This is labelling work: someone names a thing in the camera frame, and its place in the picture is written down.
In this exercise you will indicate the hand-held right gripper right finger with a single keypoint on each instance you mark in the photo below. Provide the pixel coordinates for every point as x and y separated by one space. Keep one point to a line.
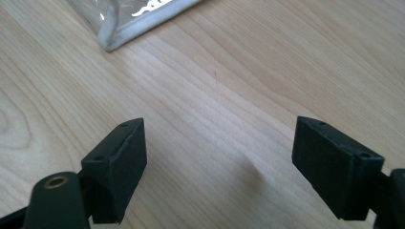
334 171

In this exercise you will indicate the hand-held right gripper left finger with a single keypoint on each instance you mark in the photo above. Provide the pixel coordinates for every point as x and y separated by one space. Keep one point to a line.
117 171

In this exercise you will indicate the clear plastic bag white trim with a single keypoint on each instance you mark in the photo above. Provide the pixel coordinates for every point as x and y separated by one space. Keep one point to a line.
127 19

